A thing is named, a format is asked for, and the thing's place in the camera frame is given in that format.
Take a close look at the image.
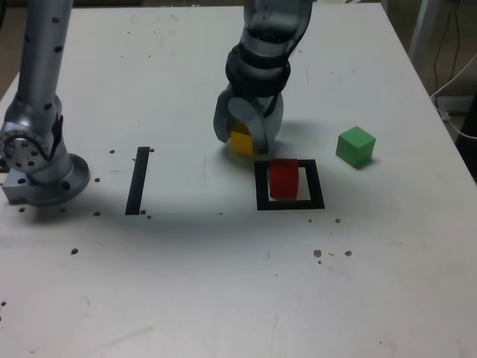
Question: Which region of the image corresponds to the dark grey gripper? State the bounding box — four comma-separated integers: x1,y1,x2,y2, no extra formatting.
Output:
212,88,286,154

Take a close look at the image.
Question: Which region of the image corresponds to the yellow cube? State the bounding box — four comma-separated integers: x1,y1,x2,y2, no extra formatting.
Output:
230,130,256,156

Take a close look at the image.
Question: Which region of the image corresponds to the red cube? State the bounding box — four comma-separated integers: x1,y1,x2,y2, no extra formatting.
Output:
268,159,300,199

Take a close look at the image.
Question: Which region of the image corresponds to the green cube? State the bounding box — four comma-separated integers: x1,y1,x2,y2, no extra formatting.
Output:
335,125,376,169

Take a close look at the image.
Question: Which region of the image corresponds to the black tape square outline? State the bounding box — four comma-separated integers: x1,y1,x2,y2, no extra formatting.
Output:
254,159,326,211

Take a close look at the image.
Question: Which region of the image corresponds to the black tape strip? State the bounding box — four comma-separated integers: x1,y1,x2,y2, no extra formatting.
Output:
124,146,151,216

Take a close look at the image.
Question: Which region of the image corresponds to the black cable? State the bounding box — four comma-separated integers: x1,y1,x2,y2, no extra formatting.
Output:
432,0,462,95

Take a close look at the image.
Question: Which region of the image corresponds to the white metal post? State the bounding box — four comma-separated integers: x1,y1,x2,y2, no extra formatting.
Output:
408,0,440,65

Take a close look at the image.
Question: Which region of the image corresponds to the white cable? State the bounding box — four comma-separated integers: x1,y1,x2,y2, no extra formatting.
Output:
431,54,477,139

